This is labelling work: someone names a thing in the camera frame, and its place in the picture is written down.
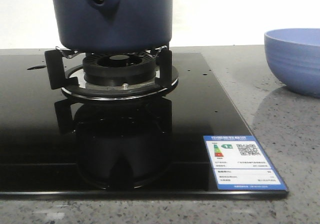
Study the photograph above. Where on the light blue plastic bowl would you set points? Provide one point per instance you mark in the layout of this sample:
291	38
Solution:
293	57

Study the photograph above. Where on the blue energy efficiency label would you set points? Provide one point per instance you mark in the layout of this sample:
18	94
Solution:
240	163

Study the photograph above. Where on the dark blue cooking pot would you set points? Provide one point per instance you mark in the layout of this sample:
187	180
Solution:
113	26

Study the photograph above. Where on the black round gas burner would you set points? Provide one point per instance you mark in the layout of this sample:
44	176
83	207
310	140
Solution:
115	70

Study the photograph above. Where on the black glass gas cooktop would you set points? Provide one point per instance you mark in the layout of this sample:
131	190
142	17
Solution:
56	147

